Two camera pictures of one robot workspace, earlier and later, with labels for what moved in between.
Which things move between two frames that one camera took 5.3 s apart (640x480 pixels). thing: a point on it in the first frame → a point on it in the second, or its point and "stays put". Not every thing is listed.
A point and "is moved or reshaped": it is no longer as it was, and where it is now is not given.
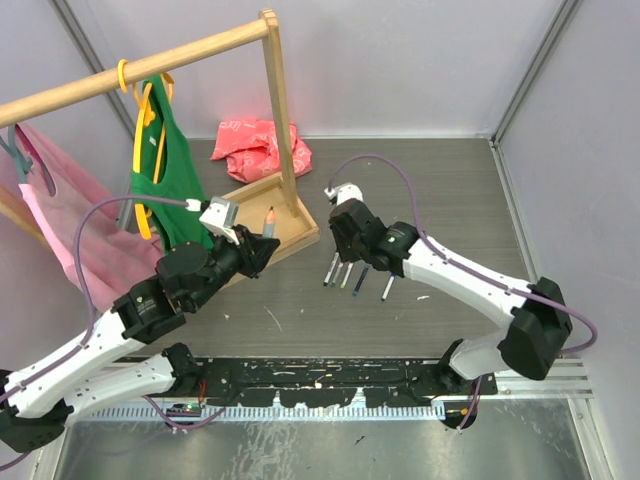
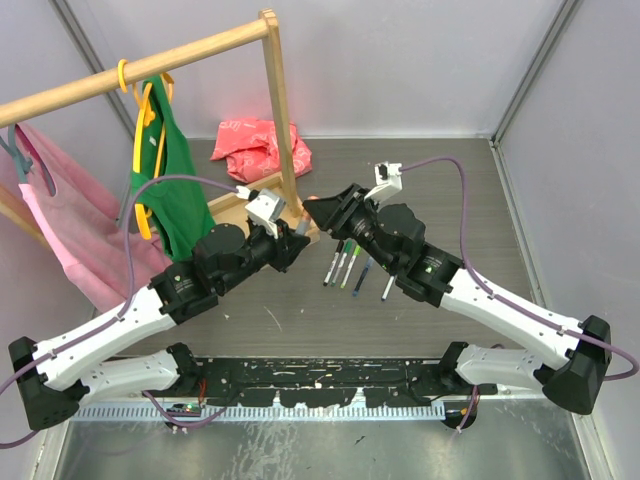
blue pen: [360, 281] stays put
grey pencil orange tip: [269, 223] is moved or reshaped
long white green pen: [336, 274] stays put
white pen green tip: [347, 273] stays put
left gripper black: [253, 250] → [286, 246]
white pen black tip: [331, 268] stays put
